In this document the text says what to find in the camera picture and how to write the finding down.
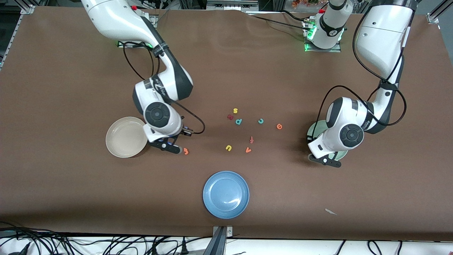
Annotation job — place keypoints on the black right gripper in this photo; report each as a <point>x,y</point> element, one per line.
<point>178,136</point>

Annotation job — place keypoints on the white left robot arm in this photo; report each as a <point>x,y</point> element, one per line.
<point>382,35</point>

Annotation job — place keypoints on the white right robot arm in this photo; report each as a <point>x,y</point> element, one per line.
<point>116,17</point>

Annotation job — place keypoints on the pale green round plate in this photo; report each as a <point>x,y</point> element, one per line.
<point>316,129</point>

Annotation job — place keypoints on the yellow foam letter u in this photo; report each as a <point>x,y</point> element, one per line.
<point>230,149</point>

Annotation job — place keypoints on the beige brown round plate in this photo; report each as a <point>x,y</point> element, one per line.
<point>124,138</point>

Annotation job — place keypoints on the blue round plate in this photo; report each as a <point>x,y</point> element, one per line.
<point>226,194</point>

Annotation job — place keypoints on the white paper scrap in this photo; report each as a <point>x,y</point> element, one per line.
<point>331,211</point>

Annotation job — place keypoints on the grey power strip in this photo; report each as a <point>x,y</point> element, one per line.
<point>230,5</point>

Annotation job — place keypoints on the orange artificial flowers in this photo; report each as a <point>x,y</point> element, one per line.
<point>304,3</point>

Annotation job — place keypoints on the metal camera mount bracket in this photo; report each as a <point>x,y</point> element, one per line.
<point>219,244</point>

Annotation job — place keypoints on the aluminium frame profile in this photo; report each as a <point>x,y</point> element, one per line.
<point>28,9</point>
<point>433,16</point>

